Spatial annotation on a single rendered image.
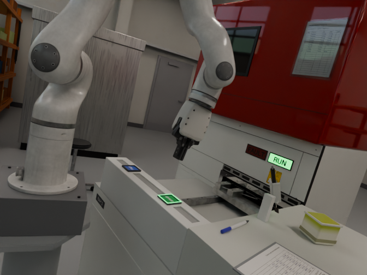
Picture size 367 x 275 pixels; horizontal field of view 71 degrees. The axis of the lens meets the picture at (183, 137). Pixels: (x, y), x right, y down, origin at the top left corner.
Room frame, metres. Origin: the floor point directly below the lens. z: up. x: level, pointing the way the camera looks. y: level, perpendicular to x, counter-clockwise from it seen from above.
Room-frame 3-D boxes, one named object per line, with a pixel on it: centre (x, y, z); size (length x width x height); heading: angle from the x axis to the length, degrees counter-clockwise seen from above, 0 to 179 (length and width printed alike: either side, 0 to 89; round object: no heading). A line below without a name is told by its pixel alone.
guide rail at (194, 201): (1.08, -0.11, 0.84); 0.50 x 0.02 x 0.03; 131
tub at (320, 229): (0.72, -0.46, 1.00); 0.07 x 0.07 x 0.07; 15
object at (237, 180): (1.18, -0.39, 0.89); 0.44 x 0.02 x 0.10; 41
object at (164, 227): (0.84, 0.08, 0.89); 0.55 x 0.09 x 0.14; 41
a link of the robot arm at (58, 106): (0.78, 0.39, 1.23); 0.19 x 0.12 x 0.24; 4
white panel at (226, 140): (1.32, -0.28, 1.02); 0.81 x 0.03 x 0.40; 41
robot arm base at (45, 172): (0.74, 0.38, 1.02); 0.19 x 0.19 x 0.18
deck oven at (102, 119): (4.14, 1.78, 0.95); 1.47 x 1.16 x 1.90; 115
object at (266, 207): (0.77, -0.32, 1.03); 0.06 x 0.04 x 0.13; 131
